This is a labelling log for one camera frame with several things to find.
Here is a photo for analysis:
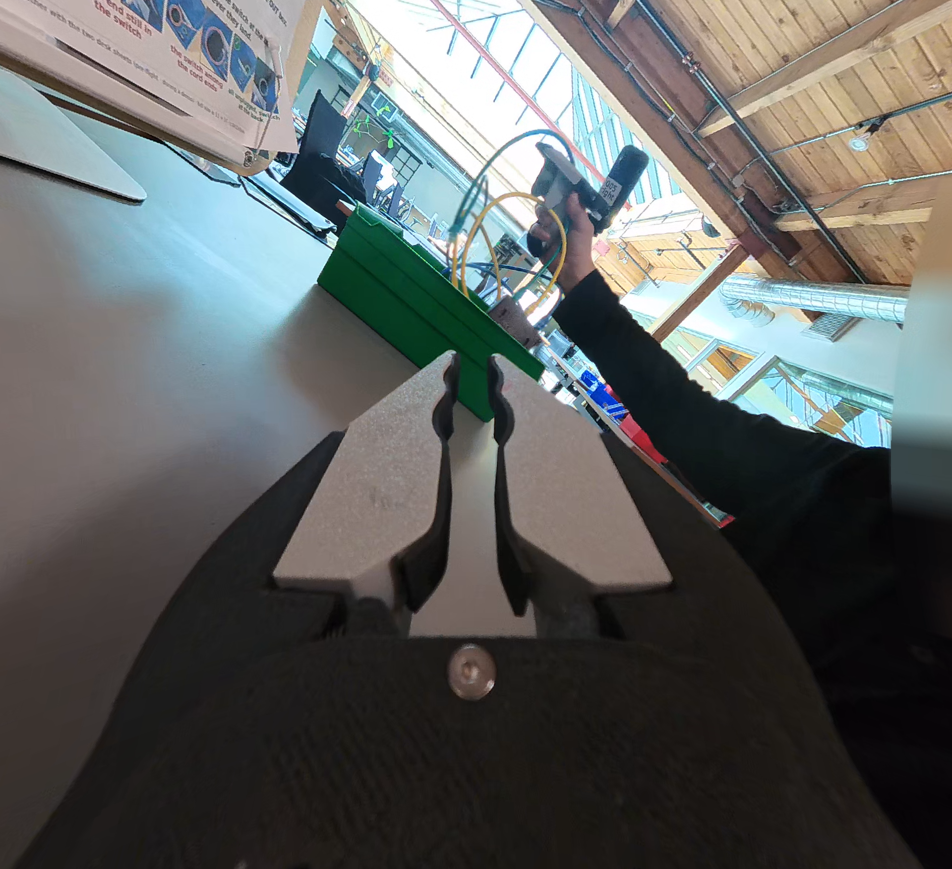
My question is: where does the person's right forearm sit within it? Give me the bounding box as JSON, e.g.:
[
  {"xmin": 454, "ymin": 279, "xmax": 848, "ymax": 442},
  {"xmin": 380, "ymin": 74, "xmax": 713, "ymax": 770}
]
[{"xmin": 552, "ymin": 268, "xmax": 893, "ymax": 535}]

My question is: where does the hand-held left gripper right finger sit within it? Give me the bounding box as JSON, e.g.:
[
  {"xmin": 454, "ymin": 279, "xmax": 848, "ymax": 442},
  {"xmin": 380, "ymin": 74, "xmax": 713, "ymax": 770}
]
[{"xmin": 488, "ymin": 354, "xmax": 674, "ymax": 619}]

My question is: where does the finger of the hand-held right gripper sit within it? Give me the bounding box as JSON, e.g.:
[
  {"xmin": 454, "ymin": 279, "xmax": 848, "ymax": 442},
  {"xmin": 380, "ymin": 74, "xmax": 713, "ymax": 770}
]
[{"xmin": 535, "ymin": 158, "xmax": 574, "ymax": 206}]

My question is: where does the person's right hand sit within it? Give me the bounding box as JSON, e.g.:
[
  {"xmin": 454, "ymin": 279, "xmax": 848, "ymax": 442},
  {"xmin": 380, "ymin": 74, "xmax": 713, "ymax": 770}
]
[{"xmin": 525, "ymin": 201, "xmax": 597, "ymax": 292}]

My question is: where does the instruction sheet on stand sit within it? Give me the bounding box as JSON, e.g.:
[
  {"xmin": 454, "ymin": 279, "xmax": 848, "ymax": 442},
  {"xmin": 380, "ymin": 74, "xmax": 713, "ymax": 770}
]
[{"xmin": 0, "ymin": 0, "xmax": 345, "ymax": 178}]

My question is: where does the green plastic bin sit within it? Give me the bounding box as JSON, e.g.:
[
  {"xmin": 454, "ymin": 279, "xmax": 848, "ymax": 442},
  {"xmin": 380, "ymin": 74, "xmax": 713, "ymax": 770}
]
[{"xmin": 317, "ymin": 201, "xmax": 546, "ymax": 424}]

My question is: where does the green ethernet cable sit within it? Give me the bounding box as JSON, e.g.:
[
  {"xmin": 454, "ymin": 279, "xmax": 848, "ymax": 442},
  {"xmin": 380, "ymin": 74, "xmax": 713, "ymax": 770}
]
[{"xmin": 445, "ymin": 128, "xmax": 578, "ymax": 323}]

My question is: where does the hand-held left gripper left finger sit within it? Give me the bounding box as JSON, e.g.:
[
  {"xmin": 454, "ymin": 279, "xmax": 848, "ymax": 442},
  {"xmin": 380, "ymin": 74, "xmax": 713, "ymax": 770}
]
[{"xmin": 272, "ymin": 350, "xmax": 456, "ymax": 616}]

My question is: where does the white stand base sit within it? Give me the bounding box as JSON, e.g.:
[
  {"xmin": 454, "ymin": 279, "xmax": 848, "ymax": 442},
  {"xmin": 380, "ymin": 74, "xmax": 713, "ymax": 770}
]
[{"xmin": 0, "ymin": 67, "xmax": 148, "ymax": 205}]

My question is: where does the metal page holder wire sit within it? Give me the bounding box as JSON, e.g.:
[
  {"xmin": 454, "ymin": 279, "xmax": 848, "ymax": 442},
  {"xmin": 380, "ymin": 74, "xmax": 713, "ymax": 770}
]
[{"xmin": 244, "ymin": 39, "xmax": 290, "ymax": 169}]

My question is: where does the yellow ethernet cable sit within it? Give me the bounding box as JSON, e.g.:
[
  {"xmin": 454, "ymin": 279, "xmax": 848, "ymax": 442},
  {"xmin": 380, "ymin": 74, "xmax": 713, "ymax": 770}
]
[{"xmin": 458, "ymin": 190, "xmax": 570, "ymax": 315}]

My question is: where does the blue ethernet cable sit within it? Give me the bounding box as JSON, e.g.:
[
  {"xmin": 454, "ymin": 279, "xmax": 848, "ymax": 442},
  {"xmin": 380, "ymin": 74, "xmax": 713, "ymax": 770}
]
[{"xmin": 443, "ymin": 261, "xmax": 557, "ymax": 290}]

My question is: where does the red ceiling pipe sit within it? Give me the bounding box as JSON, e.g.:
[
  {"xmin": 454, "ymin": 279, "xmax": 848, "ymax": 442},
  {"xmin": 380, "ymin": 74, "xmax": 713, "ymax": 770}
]
[{"xmin": 350, "ymin": 0, "xmax": 633, "ymax": 189}]

